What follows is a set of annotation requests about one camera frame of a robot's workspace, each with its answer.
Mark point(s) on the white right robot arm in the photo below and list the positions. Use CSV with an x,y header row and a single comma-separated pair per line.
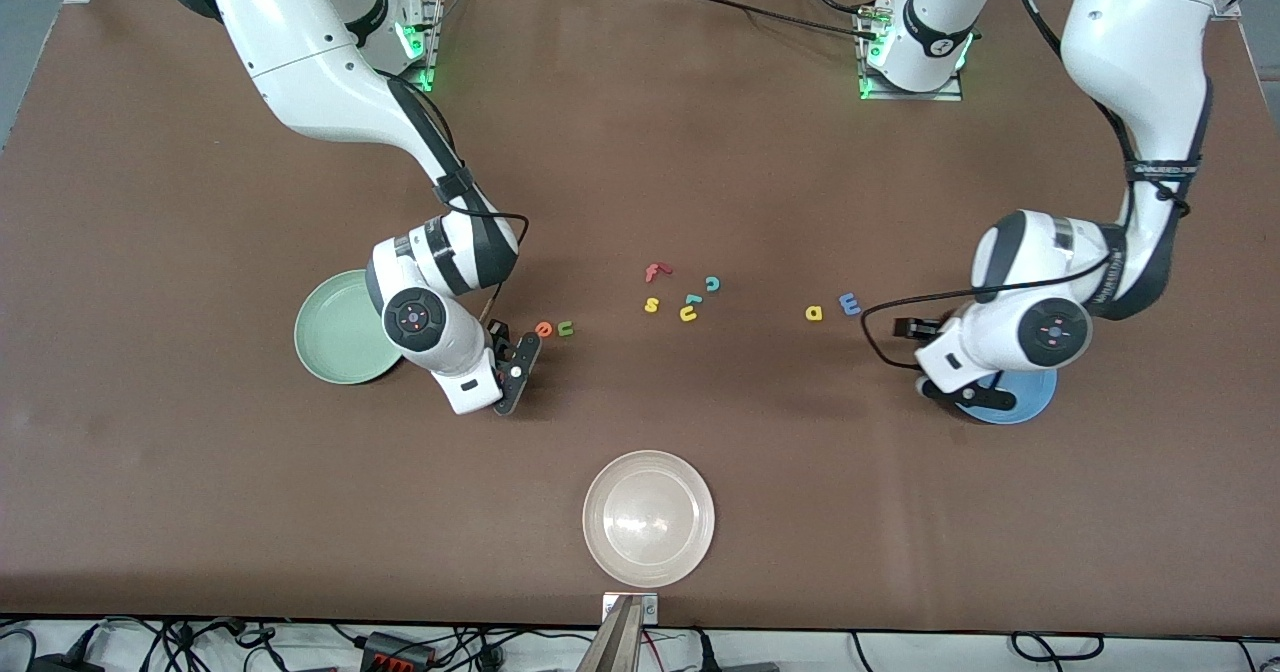
x,y
300,52

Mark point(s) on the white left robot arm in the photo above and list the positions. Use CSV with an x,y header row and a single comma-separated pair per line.
x,y
1130,42

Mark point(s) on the black orange connector block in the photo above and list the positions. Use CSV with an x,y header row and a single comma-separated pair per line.
x,y
395,652

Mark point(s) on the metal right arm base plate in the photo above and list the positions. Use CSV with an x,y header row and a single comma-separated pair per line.
x,y
432,52

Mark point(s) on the red letter f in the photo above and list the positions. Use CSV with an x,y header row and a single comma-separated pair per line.
x,y
653,273

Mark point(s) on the blue letter E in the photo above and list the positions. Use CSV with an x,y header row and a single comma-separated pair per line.
x,y
849,304

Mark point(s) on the light green plate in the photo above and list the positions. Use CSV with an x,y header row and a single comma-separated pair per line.
x,y
335,337

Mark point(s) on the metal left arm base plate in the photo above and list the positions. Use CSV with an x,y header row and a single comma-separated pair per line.
x,y
955,90

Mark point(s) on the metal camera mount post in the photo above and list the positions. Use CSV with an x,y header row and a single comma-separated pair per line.
x,y
625,642

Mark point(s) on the blue plate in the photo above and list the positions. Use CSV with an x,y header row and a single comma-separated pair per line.
x,y
1020,402

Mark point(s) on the beige white plate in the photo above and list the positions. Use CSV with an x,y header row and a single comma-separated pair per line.
x,y
648,519

